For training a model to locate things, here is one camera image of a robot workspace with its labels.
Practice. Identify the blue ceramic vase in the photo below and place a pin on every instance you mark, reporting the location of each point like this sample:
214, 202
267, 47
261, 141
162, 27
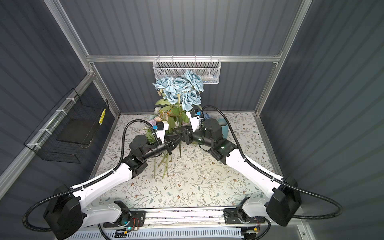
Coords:
225, 127

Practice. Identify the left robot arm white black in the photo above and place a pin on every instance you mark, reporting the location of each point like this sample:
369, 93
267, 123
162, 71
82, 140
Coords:
71, 212

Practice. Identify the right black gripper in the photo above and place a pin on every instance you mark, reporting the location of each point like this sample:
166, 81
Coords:
188, 135

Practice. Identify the mixed pastel flower bunch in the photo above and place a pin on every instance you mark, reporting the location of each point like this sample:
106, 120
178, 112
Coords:
160, 163

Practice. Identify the white wire mesh basket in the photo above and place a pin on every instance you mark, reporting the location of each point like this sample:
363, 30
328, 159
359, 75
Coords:
177, 67

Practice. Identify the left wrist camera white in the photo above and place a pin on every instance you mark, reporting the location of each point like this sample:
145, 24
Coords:
160, 130

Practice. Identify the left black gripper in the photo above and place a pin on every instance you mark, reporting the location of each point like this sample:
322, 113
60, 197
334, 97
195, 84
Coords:
170, 141

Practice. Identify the black wire basket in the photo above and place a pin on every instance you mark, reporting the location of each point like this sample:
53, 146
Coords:
69, 132

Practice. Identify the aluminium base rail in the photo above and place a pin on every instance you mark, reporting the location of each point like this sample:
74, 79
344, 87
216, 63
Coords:
207, 223

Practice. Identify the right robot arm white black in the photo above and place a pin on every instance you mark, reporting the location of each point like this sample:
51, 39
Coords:
279, 203

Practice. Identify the blue rose bouquet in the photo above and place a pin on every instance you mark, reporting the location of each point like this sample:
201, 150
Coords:
182, 94

